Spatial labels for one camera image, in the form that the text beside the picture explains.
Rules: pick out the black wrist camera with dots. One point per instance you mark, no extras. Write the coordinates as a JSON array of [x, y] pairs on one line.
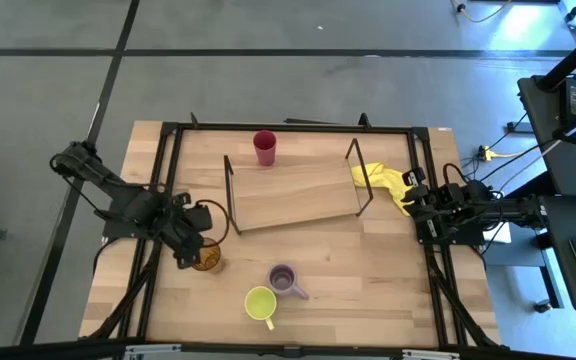
[[199, 217], [452, 193]]

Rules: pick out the red plastic cup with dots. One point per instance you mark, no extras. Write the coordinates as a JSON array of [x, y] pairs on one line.
[[265, 147]]

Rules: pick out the yellow-green mug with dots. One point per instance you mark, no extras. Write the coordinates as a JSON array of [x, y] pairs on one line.
[[260, 303]]

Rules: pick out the purple mug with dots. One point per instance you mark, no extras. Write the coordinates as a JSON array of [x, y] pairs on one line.
[[283, 280]]

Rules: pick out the black bar with silver brackets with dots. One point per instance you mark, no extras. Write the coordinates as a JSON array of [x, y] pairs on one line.
[[288, 351]]

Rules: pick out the yellow power plug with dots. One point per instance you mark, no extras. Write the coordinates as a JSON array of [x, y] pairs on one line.
[[488, 152]]

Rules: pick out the black diagonal pole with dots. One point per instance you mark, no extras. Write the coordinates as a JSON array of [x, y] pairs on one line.
[[575, 57]]

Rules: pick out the black side table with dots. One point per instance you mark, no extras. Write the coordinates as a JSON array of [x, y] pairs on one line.
[[548, 135]]

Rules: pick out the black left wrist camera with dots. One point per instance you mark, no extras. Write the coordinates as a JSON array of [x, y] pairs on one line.
[[199, 217]]

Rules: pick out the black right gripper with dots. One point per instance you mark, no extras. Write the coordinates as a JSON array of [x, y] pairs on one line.
[[440, 212]]

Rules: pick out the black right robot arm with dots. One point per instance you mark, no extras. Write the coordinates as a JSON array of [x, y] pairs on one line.
[[503, 210]]

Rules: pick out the black electronic device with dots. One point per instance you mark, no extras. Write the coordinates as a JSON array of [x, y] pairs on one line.
[[575, 100]]

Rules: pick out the yellow cloth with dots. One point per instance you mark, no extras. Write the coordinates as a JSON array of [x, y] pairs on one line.
[[385, 180]]

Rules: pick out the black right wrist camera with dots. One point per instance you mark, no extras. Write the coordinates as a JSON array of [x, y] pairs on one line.
[[452, 193]]

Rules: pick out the black aluminium table frame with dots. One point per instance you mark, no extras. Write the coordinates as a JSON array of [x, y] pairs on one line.
[[170, 165]]

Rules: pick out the amber glass cup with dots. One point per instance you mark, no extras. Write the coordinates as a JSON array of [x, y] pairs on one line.
[[208, 256]]

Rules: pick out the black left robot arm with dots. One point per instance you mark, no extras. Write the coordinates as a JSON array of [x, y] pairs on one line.
[[130, 204]]

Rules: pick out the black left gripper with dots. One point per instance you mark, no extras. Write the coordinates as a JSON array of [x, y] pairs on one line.
[[180, 235]]

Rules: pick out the wooden shelf with black legs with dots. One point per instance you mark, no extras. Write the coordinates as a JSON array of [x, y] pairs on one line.
[[293, 195]]

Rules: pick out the black caster wheel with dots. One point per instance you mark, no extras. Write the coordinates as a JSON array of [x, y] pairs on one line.
[[543, 306]]

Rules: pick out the white paper sheet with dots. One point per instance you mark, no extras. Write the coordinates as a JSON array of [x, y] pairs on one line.
[[497, 234]]

